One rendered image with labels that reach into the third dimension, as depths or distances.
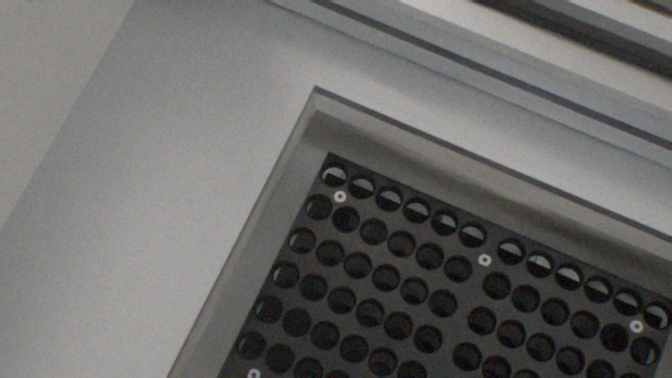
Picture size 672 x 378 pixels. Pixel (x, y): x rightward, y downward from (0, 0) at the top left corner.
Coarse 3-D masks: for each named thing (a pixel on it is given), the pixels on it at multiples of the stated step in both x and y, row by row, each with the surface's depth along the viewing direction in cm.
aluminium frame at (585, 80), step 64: (320, 0) 52; (384, 0) 50; (448, 0) 49; (512, 0) 49; (448, 64) 52; (512, 64) 49; (576, 64) 49; (640, 64) 48; (576, 128) 52; (640, 128) 50
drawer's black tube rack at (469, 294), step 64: (320, 192) 56; (320, 256) 58; (384, 256) 55; (448, 256) 55; (512, 256) 58; (256, 320) 54; (320, 320) 54; (384, 320) 54; (448, 320) 54; (512, 320) 54; (576, 320) 57
